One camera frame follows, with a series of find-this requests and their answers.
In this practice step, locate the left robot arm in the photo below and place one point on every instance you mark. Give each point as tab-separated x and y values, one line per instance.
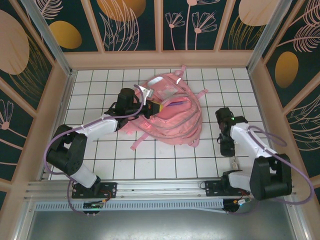
95	126

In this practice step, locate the purple pen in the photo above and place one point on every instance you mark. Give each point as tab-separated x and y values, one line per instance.
175	103

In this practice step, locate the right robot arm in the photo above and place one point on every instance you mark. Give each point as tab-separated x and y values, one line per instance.
250	142

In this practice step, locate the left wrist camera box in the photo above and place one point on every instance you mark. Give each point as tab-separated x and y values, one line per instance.
147	92

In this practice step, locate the grey metal sheet panel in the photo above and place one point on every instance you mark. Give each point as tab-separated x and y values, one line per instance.
160	225

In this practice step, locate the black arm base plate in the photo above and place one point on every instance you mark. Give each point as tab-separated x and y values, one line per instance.
80	193
212	191

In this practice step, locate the aluminium side rail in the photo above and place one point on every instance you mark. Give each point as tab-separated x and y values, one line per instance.
62	107

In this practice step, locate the small controller board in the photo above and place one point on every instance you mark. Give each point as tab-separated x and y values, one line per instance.
92	205
237	202

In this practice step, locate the aluminium mounting rail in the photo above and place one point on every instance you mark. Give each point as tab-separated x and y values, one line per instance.
162	187

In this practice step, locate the aluminium frame post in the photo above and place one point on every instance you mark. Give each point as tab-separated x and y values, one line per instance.
53	42
265	37

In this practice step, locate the pink backpack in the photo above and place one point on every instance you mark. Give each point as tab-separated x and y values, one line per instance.
175	125

